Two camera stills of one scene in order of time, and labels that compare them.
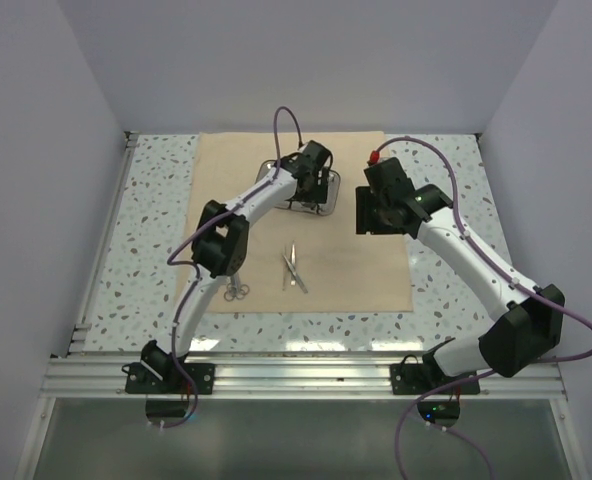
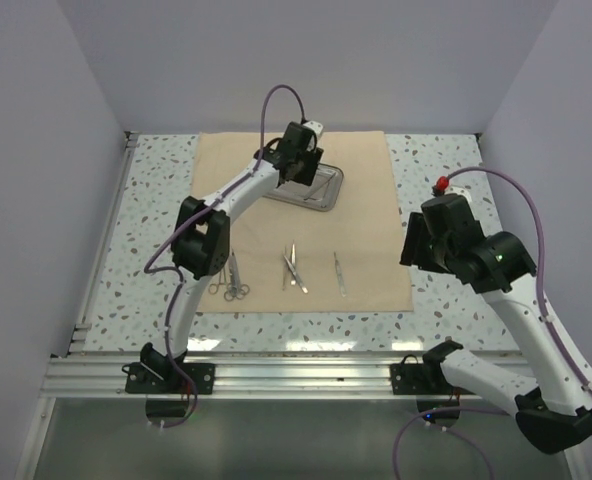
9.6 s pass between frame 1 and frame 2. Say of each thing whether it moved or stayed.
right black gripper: moved
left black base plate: stayed
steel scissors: stayed
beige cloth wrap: stayed
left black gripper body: moved
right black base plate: stayed
